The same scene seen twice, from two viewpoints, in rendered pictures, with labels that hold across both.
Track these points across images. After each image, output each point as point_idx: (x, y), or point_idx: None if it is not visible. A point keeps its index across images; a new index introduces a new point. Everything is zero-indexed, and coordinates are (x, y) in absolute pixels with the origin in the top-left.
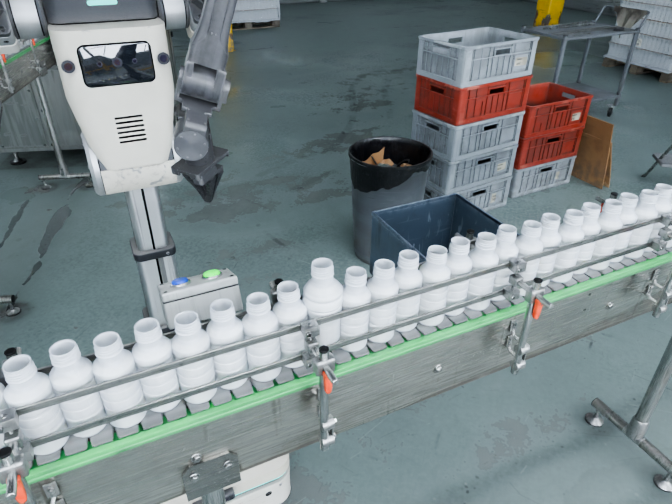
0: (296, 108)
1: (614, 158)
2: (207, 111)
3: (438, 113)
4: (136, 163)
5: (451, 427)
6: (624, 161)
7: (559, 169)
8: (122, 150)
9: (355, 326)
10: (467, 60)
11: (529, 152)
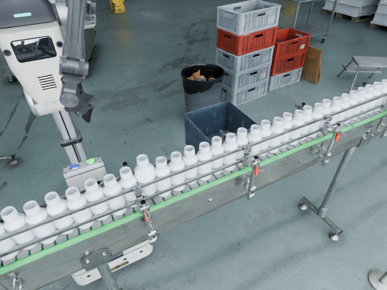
0: (158, 44)
1: (323, 67)
2: (77, 80)
3: (228, 49)
4: (53, 99)
5: (232, 213)
6: (328, 68)
7: (293, 75)
8: (44, 93)
9: (163, 185)
10: (242, 20)
11: (277, 67)
